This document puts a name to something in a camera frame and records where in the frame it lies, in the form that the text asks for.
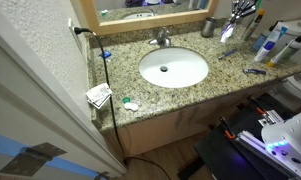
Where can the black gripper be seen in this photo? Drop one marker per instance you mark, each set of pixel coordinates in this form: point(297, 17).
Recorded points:
point(243, 7)

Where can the white toothpaste tube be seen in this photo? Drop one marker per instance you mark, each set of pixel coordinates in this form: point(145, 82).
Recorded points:
point(227, 31)

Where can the purple toothbrush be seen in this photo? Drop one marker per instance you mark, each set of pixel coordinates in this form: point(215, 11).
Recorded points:
point(227, 54)

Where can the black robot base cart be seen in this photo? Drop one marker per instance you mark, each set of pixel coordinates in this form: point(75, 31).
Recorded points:
point(225, 159)

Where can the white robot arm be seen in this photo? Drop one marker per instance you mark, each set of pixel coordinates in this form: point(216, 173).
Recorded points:
point(280, 144)

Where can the white blue cream tube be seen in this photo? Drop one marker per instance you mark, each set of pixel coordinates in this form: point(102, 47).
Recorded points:
point(278, 31)

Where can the orange cap spray can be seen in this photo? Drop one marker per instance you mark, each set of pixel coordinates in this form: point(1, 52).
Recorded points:
point(253, 25)

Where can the blue pump lotion bottle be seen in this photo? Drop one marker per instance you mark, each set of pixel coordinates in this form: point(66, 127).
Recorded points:
point(262, 39)

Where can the grey metal cup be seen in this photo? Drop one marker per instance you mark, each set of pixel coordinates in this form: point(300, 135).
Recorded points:
point(208, 27)

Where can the blue razor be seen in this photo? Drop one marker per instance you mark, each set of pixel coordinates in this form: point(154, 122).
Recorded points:
point(254, 71)

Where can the green pump soap bottle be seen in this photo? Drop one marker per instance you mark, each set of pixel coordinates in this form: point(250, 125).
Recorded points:
point(287, 52)

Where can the chrome sink faucet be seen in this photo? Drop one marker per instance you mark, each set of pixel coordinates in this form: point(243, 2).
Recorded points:
point(161, 39)

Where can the white oval sink basin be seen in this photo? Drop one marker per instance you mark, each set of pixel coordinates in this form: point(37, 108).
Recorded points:
point(173, 67)

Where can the white toilet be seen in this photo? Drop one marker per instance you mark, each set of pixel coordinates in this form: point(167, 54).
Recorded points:
point(288, 90)

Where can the wooden vanity cabinet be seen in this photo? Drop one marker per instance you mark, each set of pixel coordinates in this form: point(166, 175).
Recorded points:
point(158, 131)

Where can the blue dental floss box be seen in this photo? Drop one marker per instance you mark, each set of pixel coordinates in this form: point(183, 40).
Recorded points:
point(105, 54)

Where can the white paper packets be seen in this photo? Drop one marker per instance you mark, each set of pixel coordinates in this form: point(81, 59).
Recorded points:
point(98, 95)

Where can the white door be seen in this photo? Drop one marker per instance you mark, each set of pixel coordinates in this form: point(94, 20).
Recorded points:
point(43, 86)

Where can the metal door hinge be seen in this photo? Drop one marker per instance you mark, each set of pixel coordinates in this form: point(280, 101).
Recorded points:
point(31, 159)

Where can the aluminium rail with clamps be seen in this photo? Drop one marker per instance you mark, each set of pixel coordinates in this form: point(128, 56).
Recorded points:
point(254, 127)

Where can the white wall outlet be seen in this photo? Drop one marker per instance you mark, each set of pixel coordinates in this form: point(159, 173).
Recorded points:
point(74, 35)

